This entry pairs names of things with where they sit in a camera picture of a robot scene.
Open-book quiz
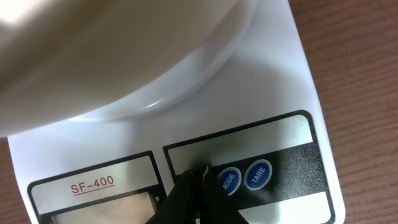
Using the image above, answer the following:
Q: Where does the white digital kitchen scale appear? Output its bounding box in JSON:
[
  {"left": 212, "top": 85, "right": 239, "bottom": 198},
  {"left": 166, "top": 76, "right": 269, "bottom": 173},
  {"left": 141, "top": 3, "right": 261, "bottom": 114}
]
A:
[{"left": 7, "top": 0, "right": 346, "bottom": 223}]

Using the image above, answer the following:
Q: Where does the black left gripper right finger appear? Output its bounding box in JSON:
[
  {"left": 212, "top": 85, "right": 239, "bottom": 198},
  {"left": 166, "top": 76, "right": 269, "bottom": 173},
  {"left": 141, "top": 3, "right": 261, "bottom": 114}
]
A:
[{"left": 198, "top": 166, "right": 248, "bottom": 224}]

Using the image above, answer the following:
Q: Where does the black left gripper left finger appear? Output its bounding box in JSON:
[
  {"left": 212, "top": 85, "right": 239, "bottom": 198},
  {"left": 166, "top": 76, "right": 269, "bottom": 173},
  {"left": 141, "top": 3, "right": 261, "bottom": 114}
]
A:
[{"left": 146, "top": 170, "right": 196, "bottom": 224}]

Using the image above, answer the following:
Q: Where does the cream ceramic bowl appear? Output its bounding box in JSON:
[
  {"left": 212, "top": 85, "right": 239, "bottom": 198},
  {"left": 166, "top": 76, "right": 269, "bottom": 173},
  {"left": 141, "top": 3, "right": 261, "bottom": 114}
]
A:
[{"left": 1, "top": 0, "right": 259, "bottom": 136}]

